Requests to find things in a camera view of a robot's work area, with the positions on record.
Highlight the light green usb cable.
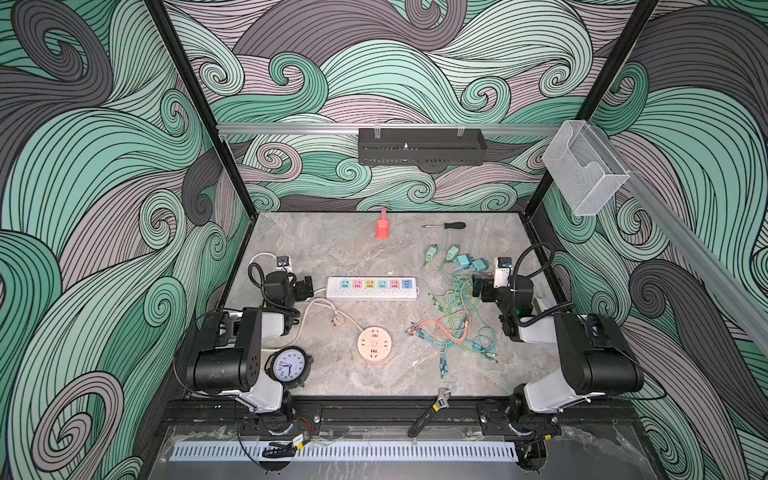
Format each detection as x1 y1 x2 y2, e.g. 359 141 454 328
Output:
419 257 499 361

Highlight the white multicolour power strip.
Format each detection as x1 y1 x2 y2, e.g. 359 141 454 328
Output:
325 276 419 301

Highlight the pink usb cable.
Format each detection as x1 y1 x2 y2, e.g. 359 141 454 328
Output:
404 317 469 344

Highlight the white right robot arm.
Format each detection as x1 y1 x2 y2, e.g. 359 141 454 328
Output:
471 242 650 419

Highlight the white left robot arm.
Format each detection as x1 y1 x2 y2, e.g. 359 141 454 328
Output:
173 264 314 417

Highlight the teal charger plug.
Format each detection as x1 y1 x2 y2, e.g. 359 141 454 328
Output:
470 259 488 272
456 254 473 269

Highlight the black alarm clock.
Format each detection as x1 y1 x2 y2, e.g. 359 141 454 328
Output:
265 347 314 389

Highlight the round pink socket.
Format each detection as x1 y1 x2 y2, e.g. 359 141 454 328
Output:
357 327 393 364

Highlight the red plastic scoop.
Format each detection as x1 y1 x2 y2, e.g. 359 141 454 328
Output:
375 209 390 240

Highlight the adjustable wrench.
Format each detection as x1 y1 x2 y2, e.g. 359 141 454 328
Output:
407 387 451 438

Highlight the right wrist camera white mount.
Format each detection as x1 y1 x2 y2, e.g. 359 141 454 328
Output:
493 257 513 288

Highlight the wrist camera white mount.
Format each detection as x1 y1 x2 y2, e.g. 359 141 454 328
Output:
493 257 513 288
276 256 293 272

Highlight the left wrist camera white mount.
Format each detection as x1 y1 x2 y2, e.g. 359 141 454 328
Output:
276 256 293 272

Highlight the black handle screwdriver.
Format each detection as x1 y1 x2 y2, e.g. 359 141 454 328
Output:
422 221 467 230

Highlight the clear plastic wall holder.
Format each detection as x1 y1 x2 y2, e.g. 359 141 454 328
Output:
542 120 629 217

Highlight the black wall tray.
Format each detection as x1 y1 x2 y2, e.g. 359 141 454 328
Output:
357 127 488 173

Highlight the aluminium rail back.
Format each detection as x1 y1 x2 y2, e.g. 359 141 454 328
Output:
217 122 560 137

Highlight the aluminium rail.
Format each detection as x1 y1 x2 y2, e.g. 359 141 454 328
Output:
596 129 767 349
217 122 560 137

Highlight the white slotted cable duct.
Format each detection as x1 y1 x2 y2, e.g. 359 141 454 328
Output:
169 440 518 463

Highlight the aluminium rail right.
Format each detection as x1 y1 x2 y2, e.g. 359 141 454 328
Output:
596 129 767 349

